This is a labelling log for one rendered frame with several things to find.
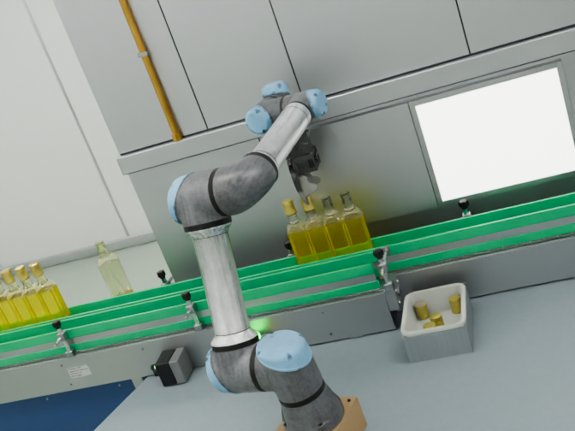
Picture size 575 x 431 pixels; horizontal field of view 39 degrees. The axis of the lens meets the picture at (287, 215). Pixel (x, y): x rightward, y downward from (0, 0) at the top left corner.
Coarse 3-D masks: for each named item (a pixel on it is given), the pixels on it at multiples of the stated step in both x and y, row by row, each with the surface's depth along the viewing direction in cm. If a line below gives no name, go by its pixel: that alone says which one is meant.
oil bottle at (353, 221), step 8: (344, 216) 237; (352, 216) 237; (360, 216) 237; (344, 224) 238; (352, 224) 237; (360, 224) 237; (352, 232) 238; (360, 232) 238; (368, 232) 242; (352, 240) 240; (360, 240) 239; (368, 240) 239; (352, 248) 241; (360, 248) 240; (368, 248) 240
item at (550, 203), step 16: (512, 208) 233; (528, 208) 232; (544, 208) 231; (432, 224) 240; (448, 224) 238; (464, 224) 237; (384, 240) 244; (400, 240) 243; (240, 272) 258; (256, 272) 257; (160, 288) 267; (176, 288) 266; (80, 304) 276; (96, 304) 274; (112, 304) 273
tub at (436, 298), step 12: (432, 288) 231; (444, 288) 230; (456, 288) 229; (408, 300) 230; (420, 300) 232; (432, 300) 232; (444, 300) 231; (408, 312) 226; (432, 312) 233; (444, 312) 231; (408, 324) 222; (420, 324) 229; (456, 324) 210; (408, 336) 215
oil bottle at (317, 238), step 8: (320, 216) 242; (312, 224) 240; (320, 224) 240; (312, 232) 241; (320, 232) 241; (312, 240) 242; (320, 240) 242; (328, 240) 242; (312, 248) 243; (320, 248) 243; (328, 248) 242; (320, 256) 244; (328, 256) 243
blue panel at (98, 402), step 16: (112, 384) 266; (128, 384) 264; (32, 400) 275; (48, 400) 274; (64, 400) 272; (80, 400) 271; (96, 400) 270; (112, 400) 269; (0, 416) 281; (16, 416) 280; (32, 416) 278; (48, 416) 277; (64, 416) 275; (80, 416) 274; (96, 416) 273
